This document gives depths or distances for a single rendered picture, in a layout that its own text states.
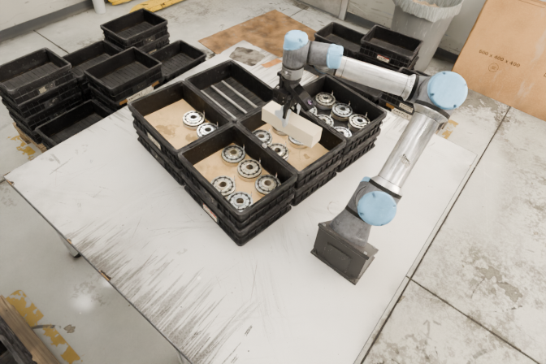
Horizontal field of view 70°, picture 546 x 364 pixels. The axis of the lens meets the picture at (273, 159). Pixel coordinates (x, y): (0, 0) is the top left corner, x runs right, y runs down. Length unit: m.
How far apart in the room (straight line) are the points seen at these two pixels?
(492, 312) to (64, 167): 2.34
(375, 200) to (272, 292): 0.52
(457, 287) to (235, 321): 1.51
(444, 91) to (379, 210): 0.41
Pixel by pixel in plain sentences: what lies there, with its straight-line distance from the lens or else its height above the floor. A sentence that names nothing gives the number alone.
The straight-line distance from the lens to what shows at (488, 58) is 4.01.
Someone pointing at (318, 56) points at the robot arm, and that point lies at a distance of 1.28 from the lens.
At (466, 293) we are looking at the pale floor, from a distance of 2.58.
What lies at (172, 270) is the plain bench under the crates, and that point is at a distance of 1.55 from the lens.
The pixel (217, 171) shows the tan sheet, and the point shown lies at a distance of 1.64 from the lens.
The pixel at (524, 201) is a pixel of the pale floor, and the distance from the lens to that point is 3.24.
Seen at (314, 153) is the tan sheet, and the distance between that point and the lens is 1.74.
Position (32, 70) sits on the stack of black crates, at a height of 0.49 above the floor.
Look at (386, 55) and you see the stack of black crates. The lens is 3.08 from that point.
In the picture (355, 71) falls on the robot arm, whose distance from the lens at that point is 1.41.
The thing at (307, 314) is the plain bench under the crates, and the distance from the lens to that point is 1.48.
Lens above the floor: 2.07
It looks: 47 degrees down
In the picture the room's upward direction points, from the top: 5 degrees clockwise
